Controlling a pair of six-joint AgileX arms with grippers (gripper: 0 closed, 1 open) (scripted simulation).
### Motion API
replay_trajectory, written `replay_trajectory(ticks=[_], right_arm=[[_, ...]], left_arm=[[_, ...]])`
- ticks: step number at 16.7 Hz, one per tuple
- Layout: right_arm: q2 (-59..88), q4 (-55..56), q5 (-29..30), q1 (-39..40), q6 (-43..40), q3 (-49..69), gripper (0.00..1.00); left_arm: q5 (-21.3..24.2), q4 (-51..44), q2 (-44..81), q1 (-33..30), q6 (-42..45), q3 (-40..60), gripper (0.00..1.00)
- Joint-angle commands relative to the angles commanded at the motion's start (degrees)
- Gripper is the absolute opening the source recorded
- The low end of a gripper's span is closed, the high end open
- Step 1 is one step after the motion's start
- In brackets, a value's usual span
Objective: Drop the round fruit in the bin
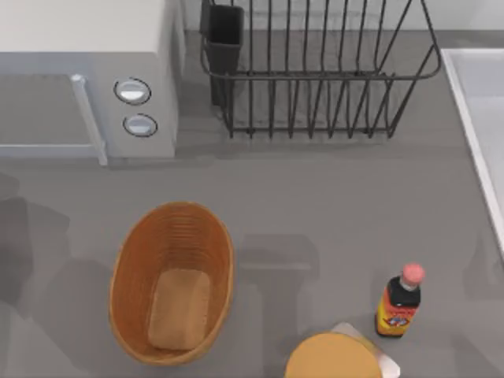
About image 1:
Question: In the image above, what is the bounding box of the microwave door handle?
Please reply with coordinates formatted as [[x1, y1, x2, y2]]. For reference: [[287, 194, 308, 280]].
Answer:
[[69, 73, 109, 166]]

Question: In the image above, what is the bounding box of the large microwave knob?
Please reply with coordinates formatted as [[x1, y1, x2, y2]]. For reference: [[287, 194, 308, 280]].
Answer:
[[113, 76, 153, 106]]

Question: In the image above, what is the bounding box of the small microwave knob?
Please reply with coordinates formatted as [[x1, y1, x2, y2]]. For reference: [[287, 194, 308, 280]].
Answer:
[[121, 113, 159, 139]]

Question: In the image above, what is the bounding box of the dark bottle with pink cap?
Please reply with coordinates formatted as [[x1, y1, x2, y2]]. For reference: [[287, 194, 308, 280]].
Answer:
[[374, 262, 426, 339]]

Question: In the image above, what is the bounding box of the black cutlery holder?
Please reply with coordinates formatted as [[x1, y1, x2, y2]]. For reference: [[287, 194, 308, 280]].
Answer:
[[199, 1, 245, 106]]

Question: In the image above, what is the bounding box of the dark wire dish rack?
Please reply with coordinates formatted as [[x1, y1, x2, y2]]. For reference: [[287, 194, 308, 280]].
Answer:
[[199, 0, 442, 140]]

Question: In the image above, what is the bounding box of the tan bread loaf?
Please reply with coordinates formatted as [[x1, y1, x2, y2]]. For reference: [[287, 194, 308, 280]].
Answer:
[[147, 269, 211, 351]]

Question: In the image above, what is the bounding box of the orange wicker basket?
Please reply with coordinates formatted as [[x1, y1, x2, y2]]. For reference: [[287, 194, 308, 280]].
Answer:
[[108, 201, 235, 366]]

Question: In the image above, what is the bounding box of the pale microwave oven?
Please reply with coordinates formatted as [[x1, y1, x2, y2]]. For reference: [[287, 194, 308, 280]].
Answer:
[[0, 0, 188, 166]]

